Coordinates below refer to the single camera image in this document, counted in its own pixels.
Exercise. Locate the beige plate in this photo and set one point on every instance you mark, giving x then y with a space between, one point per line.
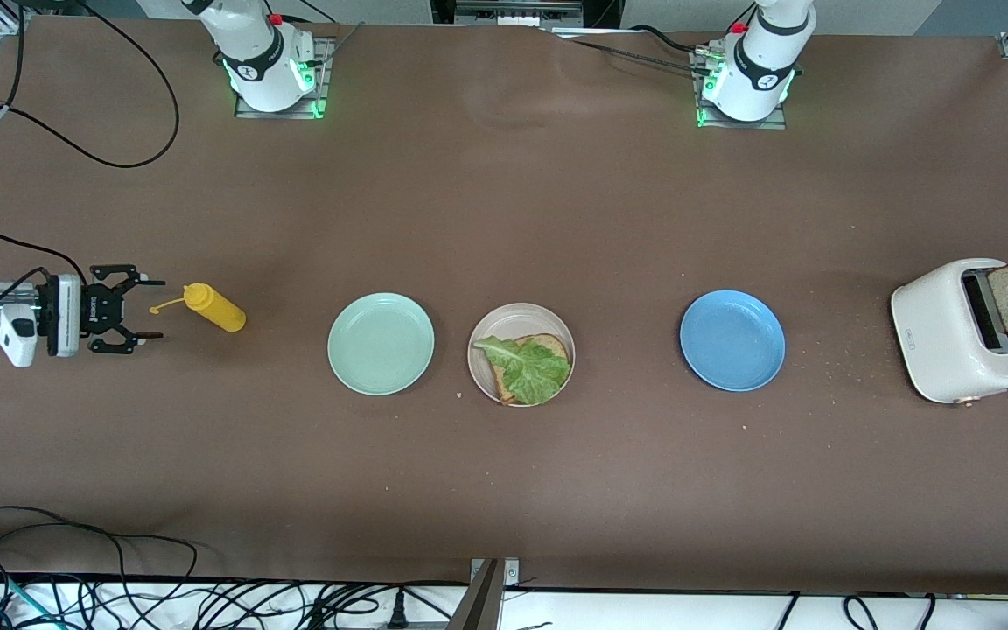
504 319

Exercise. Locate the blue plate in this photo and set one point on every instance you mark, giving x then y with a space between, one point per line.
731 341

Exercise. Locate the black and grey equipment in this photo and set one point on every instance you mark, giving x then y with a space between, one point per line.
517 10

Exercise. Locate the yellow mustard squeeze bottle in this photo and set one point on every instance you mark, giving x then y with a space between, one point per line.
220 313

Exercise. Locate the mint green plate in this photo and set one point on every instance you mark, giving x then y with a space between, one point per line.
381 344

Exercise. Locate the small metal bracket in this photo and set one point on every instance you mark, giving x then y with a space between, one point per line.
511 573

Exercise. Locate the black power plug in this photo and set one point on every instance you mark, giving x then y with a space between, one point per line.
397 612

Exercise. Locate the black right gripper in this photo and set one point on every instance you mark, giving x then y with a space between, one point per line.
99 308

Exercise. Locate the white two-slot toaster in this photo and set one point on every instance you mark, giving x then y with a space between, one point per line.
933 332

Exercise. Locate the green lettuce leaf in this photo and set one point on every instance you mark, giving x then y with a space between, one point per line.
530 372

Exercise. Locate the dark metal pole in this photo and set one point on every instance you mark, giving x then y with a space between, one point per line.
478 608

